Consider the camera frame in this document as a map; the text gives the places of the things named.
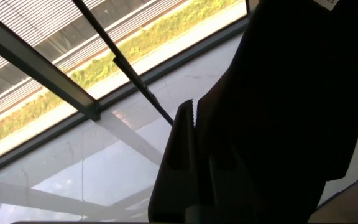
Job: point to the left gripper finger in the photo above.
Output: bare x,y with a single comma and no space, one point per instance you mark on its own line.
176,180

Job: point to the black garment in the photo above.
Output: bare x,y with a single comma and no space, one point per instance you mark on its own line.
291,93

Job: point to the black clothes rack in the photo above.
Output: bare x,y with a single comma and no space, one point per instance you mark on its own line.
126,67

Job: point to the window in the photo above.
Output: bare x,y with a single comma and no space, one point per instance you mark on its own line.
42,73

